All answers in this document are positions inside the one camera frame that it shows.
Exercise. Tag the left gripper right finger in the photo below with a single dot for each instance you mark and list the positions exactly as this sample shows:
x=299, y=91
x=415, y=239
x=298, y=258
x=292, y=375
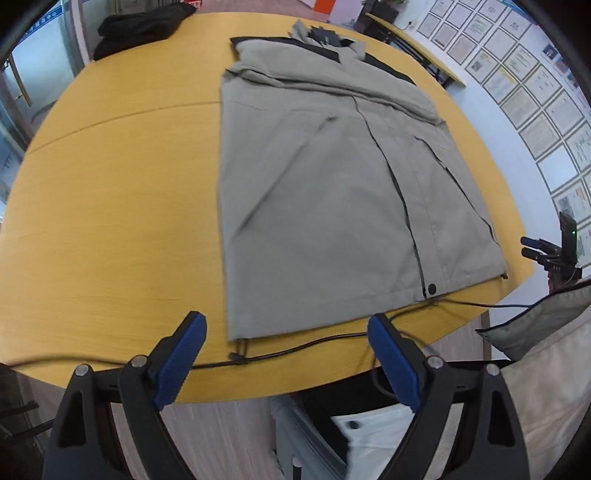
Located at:
x=471, y=402

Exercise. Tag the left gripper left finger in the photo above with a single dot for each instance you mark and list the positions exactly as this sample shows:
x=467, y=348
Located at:
x=84, y=443

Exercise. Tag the beige and black jacket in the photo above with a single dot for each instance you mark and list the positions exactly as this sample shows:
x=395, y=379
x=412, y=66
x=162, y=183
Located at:
x=342, y=190

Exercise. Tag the operator's beige coat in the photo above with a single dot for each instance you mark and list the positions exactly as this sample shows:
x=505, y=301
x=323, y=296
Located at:
x=549, y=375

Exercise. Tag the operator's white trousers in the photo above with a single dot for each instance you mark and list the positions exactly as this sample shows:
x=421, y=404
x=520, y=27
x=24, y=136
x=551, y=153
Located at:
x=374, y=436

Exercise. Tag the long yellow side table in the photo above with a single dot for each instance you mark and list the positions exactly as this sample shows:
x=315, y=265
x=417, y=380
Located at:
x=429, y=60

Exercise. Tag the black folded garment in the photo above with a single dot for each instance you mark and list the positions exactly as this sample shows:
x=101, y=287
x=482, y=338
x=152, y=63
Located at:
x=126, y=31

